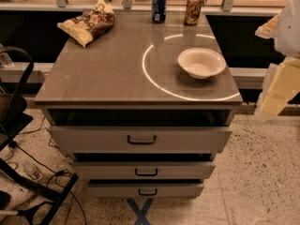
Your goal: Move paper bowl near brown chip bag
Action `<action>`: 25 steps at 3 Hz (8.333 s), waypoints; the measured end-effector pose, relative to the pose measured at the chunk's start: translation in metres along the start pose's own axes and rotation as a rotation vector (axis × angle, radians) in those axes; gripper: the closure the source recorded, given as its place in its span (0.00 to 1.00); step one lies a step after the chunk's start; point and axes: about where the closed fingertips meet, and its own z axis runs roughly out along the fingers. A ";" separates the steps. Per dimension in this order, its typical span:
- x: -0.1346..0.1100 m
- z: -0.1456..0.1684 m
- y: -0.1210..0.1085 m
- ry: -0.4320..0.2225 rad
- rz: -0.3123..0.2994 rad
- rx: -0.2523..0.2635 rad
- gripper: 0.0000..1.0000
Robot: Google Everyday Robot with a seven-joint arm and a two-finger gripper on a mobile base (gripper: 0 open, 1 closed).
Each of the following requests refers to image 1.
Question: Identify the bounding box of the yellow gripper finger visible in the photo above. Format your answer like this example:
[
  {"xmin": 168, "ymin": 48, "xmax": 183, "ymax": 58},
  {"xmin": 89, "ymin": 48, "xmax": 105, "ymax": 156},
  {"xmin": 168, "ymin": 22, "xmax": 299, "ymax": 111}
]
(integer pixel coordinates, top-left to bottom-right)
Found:
[
  {"xmin": 254, "ymin": 57, "xmax": 300, "ymax": 116},
  {"xmin": 255, "ymin": 15, "xmax": 279, "ymax": 39}
]

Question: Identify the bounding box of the white paper bowl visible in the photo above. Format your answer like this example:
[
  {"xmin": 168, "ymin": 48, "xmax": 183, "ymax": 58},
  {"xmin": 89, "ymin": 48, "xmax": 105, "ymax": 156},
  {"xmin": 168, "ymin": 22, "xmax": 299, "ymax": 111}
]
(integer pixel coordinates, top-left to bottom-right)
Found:
[{"xmin": 177, "ymin": 48, "xmax": 226, "ymax": 79}]

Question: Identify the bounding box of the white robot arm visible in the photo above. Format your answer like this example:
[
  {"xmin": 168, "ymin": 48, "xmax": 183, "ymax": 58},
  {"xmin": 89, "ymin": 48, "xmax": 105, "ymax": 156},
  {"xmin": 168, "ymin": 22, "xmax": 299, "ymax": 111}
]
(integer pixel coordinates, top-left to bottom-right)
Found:
[{"xmin": 255, "ymin": 0, "xmax": 300, "ymax": 118}]

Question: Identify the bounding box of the brown chip bag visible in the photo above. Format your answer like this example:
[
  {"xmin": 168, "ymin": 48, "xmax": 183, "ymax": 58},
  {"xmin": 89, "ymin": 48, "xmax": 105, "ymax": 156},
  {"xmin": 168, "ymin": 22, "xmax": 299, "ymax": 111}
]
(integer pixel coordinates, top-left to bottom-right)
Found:
[{"xmin": 57, "ymin": 0, "xmax": 115, "ymax": 48}]

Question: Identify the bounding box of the brown soda can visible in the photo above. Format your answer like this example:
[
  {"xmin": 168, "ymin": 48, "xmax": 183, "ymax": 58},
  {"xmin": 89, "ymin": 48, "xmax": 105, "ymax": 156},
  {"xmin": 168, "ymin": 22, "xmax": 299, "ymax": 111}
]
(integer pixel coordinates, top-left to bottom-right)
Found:
[{"xmin": 184, "ymin": 0, "xmax": 203, "ymax": 25}]

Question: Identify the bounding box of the blue soda can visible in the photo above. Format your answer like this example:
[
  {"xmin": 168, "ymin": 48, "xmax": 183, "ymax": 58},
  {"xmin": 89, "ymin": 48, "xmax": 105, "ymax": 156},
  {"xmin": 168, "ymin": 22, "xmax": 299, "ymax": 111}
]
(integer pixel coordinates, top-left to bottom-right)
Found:
[{"xmin": 152, "ymin": 0, "xmax": 166, "ymax": 23}]

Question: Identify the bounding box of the grey drawer cabinet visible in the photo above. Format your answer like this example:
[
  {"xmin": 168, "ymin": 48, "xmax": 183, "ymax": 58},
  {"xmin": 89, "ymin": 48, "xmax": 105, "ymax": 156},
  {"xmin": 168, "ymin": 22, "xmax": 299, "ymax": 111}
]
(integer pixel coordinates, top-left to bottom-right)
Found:
[{"xmin": 36, "ymin": 10, "xmax": 242, "ymax": 186}]

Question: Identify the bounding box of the bottom grey drawer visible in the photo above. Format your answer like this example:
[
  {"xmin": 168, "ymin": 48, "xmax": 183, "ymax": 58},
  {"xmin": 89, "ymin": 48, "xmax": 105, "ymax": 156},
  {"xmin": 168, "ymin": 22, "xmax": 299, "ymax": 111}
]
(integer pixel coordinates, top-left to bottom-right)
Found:
[{"xmin": 87, "ymin": 183, "xmax": 203, "ymax": 198}]

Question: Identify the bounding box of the grey drawer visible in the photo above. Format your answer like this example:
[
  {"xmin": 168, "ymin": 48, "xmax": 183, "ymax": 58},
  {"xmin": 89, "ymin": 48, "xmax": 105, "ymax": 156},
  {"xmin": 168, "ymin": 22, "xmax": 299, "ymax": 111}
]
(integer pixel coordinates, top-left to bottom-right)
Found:
[
  {"xmin": 73, "ymin": 161, "xmax": 216, "ymax": 180},
  {"xmin": 49, "ymin": 126, "xmax": 232, "ymax": 154},
  {"xmin": 87, "ymin": 183, "xmax": 203, "ymax": 198}
]

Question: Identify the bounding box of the blue tape cross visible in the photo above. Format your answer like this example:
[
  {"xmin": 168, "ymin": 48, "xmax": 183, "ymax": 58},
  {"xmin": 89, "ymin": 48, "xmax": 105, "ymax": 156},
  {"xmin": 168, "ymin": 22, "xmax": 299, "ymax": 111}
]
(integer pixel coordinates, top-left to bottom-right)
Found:
[{"xmin": 127, "ymin": 199, "xmax": 153, "ymax": 225}]

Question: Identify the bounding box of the top grey drawer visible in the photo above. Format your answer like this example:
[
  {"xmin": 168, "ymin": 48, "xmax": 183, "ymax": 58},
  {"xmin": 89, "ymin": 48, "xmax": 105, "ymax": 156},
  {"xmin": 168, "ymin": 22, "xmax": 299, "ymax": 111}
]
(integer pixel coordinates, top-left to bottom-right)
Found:
[{"xmin": 49, "ymin": 126, "xmax": 232, "ymax": 154}]

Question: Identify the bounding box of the middle grey drawer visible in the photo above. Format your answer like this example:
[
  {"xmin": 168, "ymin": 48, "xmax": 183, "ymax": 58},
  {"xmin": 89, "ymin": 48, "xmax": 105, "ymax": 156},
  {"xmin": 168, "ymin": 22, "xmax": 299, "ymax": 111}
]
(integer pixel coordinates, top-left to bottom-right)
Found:
[{"xmin": 73, "ymin": 161, "xmax": 216, "ymax": 180}]

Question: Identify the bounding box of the clear plastic bottle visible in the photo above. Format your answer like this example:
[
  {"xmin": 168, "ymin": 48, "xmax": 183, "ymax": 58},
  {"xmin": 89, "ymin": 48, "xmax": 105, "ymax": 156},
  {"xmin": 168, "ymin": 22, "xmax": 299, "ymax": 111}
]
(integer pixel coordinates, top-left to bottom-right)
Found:
[{"xmin": 22, "ymin": 160, "xmax": 42, "ymax": 181}]

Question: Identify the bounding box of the black metal stand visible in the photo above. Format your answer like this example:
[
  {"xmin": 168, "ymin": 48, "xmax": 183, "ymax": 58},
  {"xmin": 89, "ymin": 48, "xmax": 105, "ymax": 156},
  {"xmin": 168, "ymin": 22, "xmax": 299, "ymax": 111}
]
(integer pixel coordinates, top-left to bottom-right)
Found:
[{"xmin": 0, "ymin": 45, "xmax": 80, "ymax": 225}]

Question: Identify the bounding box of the black floor cable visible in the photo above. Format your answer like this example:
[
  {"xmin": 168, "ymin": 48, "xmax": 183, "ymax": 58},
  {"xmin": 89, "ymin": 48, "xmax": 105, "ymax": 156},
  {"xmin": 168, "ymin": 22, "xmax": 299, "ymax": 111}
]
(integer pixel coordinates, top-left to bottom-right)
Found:
[{"xmin": 6, "ymin": 115, "xmax": 88, "ymax": 225}]

